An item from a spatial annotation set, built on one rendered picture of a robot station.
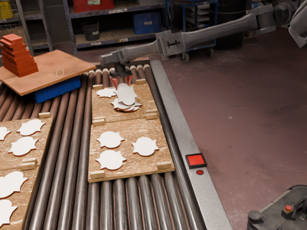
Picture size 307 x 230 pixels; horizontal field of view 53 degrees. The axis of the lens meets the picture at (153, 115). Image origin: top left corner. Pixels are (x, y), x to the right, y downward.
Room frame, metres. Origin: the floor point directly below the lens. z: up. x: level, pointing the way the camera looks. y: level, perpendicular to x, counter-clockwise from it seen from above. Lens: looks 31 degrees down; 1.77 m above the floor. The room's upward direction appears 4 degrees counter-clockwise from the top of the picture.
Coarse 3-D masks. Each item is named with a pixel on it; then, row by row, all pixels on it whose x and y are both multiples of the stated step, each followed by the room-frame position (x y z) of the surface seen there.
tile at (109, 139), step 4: (104, 132) 1.24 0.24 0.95; (108, 132) 1.24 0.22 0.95; (112, 132) 1.24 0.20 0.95; (104, 136) 1.21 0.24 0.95; (108, 136) 1.20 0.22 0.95; (112, 136) 1.20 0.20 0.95; (116, 136) 1.20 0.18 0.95; (120, 136) 1.20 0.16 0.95; (96, 140) 1.19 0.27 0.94; (100, 140) 1.18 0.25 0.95; (104, 140) 1.18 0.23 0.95; (108, 140) 1.18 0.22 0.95; (112, 140) 1.17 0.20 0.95; (116, 140) 1.17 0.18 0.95; (120, 140) 1.17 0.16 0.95; (124, 140) 1.18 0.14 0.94; (104, 144) 1.15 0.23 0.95; (108, 144) 1.14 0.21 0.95; (112, 144) 1.14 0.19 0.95; (116, 144) 1.14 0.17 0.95; (120, 144) 1.15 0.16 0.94; (108, 148) 1.12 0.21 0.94; (112, 148) 1.12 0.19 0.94
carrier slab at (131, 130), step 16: (96, 128) 1.30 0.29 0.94; (112, 128) 1.29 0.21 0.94; (128, 128) 1.28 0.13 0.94; (144, 128) 1.27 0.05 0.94; (160, 128) 1.26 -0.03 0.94; (96, 144) 1.16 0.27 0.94; (128, 144) 1.15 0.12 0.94; (160, 144) 1.13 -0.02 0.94; (128, 160) 1.03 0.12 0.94; (144, 160) 1.03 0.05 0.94; (160, 160) 1.02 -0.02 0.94; (112, 176) 0.94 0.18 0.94; (128, 176) 0.94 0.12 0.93
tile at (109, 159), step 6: (108, 150) 1.10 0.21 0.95; (102, 156) 1.06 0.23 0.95; (108, 156) 1.06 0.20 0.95; (114, 156) 1.05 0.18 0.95; (120, 156) 1.05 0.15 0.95; (102, 162) 1.02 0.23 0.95; (108, 162) 1.01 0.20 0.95; (114, 162) 1.01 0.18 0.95; (120, 162) 1.01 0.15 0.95; (102, 168) 0.98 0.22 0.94; (108, 168) 0.98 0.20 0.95; (114, 168) 0.97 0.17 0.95
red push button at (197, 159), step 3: (189, 156) 1.04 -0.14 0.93; (192, 156) 1.04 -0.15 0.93; (195, 156) 1.04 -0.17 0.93; (198, 156) 1.04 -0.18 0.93; (201, 156) 1.04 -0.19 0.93; (189, 159) 1.02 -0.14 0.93; (192, 159) 1.02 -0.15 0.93; (195, 159) 1.02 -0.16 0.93; (198, 159) 1.02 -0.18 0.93; (201, 159) 1.02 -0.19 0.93; (192, 162) 1.00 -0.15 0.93; (195, 162) 1.00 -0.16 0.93; (198, 162) 1.00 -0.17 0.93; (201, 162) 0.99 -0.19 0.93; (204, 162) 0.99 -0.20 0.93
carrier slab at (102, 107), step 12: (132, 84) 1.78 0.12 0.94; (144, 84) 1.77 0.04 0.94; (96, 96) 1.65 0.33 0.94; (144, 96) 1.61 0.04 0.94; (96, 108) 1.50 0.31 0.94; (108, 108) 1.49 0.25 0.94; (144, 108) 1.47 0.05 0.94; (156, 108) 1.46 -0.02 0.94; (108, 120) 1.36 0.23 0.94; (120, 120) 1.36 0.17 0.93
